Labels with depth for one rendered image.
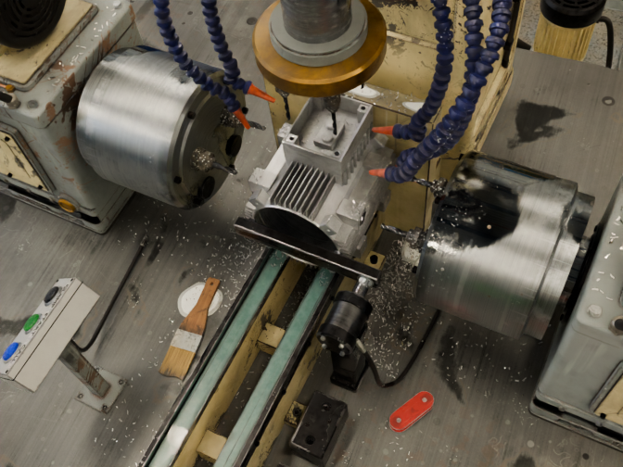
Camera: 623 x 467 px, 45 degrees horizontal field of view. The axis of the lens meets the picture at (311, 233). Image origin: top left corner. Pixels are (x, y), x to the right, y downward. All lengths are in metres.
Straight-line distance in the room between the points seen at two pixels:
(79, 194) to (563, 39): 1.26
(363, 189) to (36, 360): 0.55
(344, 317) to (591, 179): 0.67
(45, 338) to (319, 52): 0.56
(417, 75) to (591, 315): 0.51
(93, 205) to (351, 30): 0.69
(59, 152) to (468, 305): 0.73
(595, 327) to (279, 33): 0.55
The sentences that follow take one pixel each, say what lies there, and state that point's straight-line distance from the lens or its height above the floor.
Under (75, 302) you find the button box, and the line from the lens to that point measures 1.17.
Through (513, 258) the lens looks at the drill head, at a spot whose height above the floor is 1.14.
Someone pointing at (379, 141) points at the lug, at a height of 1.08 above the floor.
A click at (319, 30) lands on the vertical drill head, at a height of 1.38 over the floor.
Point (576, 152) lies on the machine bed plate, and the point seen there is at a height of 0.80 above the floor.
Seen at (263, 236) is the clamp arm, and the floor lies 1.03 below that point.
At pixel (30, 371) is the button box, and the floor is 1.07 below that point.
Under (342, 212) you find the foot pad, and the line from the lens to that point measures 1.15.
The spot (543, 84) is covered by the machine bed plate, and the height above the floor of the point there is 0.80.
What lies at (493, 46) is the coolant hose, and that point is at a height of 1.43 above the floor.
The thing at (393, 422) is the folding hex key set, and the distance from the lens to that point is 1.28.
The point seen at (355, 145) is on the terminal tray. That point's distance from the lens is 1.17.
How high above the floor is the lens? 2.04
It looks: 58 degrees down
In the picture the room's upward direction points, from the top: 9 degrees counter-clockwise
